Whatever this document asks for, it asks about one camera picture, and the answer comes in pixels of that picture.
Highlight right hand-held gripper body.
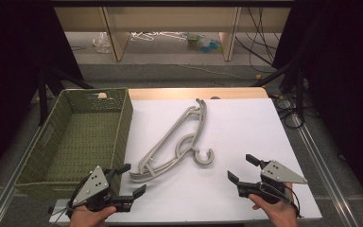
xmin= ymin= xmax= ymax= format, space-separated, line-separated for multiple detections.
xmin=236 ymin=160 xmax=309 ymax=205

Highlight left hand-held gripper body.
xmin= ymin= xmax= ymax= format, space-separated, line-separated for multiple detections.
xmin=65 ymin=165 xmax=135 ymax=218

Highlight green woven basket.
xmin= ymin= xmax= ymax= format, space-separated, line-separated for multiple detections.
xmin=13 ymin=87 xmax=134 ymax=201

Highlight person's left hand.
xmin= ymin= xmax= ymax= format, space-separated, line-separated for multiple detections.
xmin=69 ymin=204 xmax=117 ymax=227

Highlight person's right hand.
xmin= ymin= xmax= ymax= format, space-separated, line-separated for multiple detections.
xmin=248 ymin=183 xmax=299 ymax=227

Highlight white paper sheet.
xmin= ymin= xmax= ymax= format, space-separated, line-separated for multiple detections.
xmin=48 ymin=97 xmax=323 ymax=224

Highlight black metal stand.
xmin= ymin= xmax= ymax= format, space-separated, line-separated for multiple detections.
xmin=37 ymin=64 xmax=95 ymax=127
xmin=250 ymin=60 xmax=306 ymax=124

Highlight colourful toy pile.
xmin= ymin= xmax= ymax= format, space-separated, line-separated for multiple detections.
xmin=186 ymin=33 xmax=223 ymax=54

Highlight clear plastic bag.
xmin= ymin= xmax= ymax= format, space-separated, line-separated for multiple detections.
xmin=92 ymin=31 xmax=112 ymax=54

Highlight dark curtain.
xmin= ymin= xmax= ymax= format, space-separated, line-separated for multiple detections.
xmin=0 ymin=0 xmax=84 ymax=190
xmin=272 ymin=0 xmax=363 ymax=209

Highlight wooden shelf unit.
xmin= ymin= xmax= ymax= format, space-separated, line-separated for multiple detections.
xmin=54 ymin=7 xmax=292 ymax=62

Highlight right hand-held gripper cable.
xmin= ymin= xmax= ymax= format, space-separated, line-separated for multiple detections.
xmin=283 ymin=183 xmax=304 ymax=219

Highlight hand-held gripper cable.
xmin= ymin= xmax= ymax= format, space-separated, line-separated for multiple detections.
xmin=283 ymin=183 xmax=304 ymax=219
xmin=46 ymin=174 xmax=91 ymax=227

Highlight left hand-held gripper cable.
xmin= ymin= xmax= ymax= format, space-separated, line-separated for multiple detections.
xmin=46 ymin=174 xmax=91 ymax=227

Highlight metal floor rail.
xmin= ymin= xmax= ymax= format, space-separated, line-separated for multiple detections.
xmin=291 ymin=113 xmax=353 ymax=227
xmin=0 ymin=126 xmax=43 ymax=227

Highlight coiled black cables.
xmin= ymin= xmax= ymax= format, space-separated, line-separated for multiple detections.
xmin=272 ymin=94 xmax=305 ymax=130

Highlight thin floor cable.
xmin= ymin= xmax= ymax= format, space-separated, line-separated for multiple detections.
xmin=176 ymin=63 xmax=257 ymax=81

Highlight white wire hangers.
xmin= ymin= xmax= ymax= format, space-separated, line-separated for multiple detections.
xmin=130 ymin=30 xmax=188 ymax=43

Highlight black hanging cables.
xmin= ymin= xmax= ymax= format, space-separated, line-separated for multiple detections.
xmin=234 ymin=7 xmax=282 ymax=67

